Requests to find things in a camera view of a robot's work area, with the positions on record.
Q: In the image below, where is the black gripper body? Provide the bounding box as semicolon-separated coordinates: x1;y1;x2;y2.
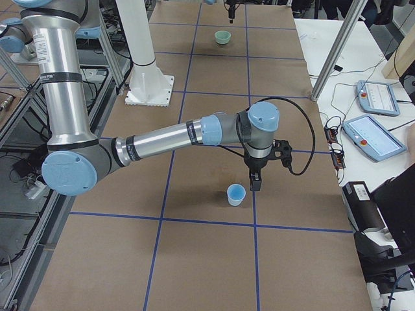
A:
244;155;268;177
226;0;237;8

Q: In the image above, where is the light blue cup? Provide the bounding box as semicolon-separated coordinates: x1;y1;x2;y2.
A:
226;183;246;207

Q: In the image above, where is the light green bowl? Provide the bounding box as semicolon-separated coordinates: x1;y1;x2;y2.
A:
214;30;231;45

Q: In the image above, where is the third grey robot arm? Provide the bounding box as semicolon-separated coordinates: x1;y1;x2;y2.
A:
1;17;36;61

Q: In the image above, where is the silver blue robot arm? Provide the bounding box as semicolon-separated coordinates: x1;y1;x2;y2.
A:
19;1;279;196
204;0;239;24

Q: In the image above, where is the black orange usb hub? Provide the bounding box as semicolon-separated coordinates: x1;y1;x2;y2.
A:
324;126;346;170

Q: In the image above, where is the black box with label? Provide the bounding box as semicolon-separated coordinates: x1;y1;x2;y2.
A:
342;181;385;233

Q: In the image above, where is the near teach pendant tablet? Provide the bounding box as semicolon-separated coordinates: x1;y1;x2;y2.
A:
342;114;407;162

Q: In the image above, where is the teach pendant tablet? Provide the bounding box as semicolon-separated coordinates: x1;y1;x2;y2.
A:
356;80;400;117
342;114;407;162

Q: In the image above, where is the far teach pendant tablet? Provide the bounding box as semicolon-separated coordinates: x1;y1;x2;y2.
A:
356;80;400;117

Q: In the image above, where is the wrist black camera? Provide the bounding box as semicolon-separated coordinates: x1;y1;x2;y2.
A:
269;139;292;169

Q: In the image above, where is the black camera cable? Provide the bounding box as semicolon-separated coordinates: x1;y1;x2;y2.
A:
249;96;316;176

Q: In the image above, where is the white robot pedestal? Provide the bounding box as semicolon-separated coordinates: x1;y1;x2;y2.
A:
116;0;174;106

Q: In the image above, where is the aluminium frame post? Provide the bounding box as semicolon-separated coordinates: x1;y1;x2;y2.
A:
311;0;368;102

